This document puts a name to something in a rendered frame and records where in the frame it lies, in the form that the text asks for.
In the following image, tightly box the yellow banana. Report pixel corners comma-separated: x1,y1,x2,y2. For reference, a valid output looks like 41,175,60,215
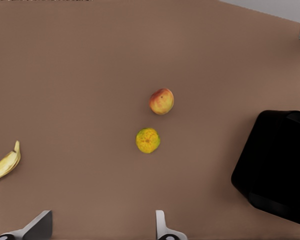
0,140,22,183

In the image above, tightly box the black tray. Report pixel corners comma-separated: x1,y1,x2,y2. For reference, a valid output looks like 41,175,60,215
230,109,300,228

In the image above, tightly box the yellow-green orange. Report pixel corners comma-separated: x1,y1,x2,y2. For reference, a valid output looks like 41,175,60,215
135,127,162,155

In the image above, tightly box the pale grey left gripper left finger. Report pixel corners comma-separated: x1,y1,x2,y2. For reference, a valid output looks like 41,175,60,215
0,209,53,240

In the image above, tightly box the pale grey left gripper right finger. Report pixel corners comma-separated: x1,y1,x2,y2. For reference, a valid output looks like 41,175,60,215
155,209,188,240

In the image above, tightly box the red-yellow peach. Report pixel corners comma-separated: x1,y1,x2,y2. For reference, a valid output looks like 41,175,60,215
148,87,175,116

